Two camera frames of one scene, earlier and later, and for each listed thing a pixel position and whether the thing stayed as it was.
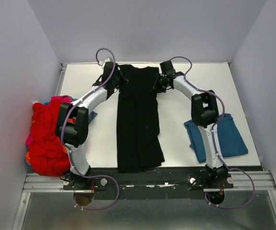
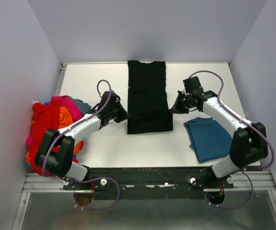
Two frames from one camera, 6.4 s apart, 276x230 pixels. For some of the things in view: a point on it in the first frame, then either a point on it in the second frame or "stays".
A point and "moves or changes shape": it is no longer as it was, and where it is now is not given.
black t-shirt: x=139 y=144 moves or changes shape
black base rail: x=149 y=183 stays
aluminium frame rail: x=263 y=180 stays
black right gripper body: x=160 y=86 → x=184 y=103
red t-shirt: x=48 y=156 stays
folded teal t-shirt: x=230 y=143 stays
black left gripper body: x=119 y=79 → x=117 y=114
